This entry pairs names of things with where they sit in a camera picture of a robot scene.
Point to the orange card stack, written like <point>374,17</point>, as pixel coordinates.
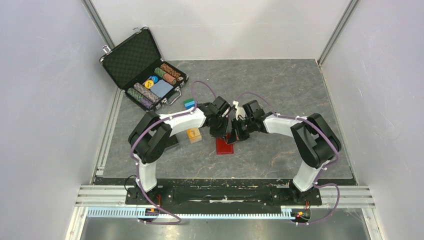
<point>194,135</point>

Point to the brown poker chip row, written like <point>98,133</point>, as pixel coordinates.
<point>170,70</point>

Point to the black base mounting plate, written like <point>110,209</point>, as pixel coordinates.
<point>230,196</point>

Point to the yellow dealer chip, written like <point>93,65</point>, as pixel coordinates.
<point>148,83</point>

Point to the red poker chip row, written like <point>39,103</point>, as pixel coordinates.
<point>169,79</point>

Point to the clear plastic card box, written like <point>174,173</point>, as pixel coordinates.
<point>177,140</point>

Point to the blue dealer chip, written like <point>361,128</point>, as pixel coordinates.
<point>154,78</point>

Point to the blue playing card deck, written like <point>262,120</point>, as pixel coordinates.
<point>161,88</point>

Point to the red leather card holder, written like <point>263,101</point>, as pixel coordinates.
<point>222,147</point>

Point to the stacked toy building blocks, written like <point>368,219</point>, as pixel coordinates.
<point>189,103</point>

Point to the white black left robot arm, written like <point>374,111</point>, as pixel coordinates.
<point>149,138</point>

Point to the purple grey poker chip row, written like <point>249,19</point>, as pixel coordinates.
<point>146,93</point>

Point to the aluminium slotted rail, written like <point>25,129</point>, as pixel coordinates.
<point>147,213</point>

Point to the green purple poker chip row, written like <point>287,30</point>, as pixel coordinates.
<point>139,98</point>

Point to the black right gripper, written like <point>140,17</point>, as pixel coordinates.
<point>235,137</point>

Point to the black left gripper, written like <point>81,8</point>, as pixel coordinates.
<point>223,132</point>

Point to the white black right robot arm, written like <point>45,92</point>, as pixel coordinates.
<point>316,142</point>

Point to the black aluminium poker chip case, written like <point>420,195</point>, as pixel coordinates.
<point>134,61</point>

